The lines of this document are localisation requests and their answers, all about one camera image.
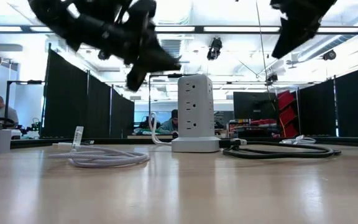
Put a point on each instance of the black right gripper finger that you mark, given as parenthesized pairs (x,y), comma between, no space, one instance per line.
(294,31)

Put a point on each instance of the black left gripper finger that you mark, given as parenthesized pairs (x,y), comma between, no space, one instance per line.
(162,61)

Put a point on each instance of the white tower power strip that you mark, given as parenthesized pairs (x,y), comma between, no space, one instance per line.
(196,109)

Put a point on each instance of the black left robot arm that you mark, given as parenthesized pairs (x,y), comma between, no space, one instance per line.
(82,21)

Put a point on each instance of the overhead light bar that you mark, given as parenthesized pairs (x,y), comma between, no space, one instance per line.
(241,29)

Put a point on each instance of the person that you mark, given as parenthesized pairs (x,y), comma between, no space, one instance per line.
(169,124)
(2,112)

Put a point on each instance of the red bin rack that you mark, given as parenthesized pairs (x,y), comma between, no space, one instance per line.
(286,112)

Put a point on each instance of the black monitor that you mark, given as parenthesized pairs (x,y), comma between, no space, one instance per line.
(255,105)

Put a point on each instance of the black partition curtain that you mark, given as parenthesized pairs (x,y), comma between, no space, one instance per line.
(346,105)
(73,102)

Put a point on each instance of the shelf with coloured boxes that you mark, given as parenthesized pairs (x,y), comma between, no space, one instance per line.
(250,127)

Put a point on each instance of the silver air duct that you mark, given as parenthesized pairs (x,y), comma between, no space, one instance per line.
(171,46)

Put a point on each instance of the black aluminium table frame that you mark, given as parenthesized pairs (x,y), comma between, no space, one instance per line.
(353,141)

